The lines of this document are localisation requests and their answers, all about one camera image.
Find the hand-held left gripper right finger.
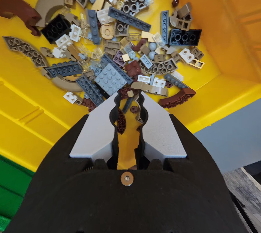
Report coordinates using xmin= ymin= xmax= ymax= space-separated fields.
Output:
xmin=135 ymin=91 xmax=187 ymax=168

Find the pile of toy bricks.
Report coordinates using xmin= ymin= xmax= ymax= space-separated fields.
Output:
xmin=0 ymin=0 xmax=205 ymax=135

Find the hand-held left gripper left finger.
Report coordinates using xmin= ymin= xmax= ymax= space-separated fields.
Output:
xmin=69 ymin=92 xmax=121 ymax=168

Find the yellow plastic bin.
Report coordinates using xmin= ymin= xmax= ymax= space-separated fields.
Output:
xmin=0 ymin=0 xmax=261 ymax=173

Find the green plastic bin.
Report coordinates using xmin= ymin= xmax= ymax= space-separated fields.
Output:
xmin=0 ymin=154 xmax=35 ymax=233

